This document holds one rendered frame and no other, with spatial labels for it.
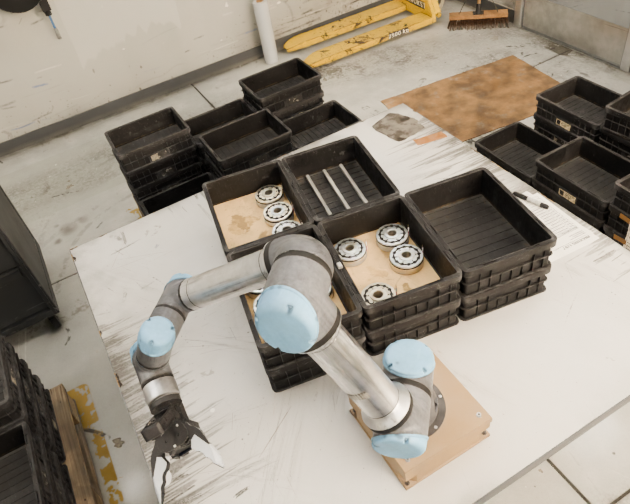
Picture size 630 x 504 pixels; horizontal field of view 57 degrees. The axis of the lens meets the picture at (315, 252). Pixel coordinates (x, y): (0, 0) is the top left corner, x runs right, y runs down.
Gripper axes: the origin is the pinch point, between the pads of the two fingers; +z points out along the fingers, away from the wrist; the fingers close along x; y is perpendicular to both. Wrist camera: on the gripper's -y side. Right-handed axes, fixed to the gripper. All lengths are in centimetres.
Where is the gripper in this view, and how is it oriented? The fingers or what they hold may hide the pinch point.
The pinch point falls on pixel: (191, 487)
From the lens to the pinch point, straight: 129.8
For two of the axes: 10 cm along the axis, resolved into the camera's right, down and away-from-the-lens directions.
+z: 4.4, 7.6, -4.7
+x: -8.6, 5.1, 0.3
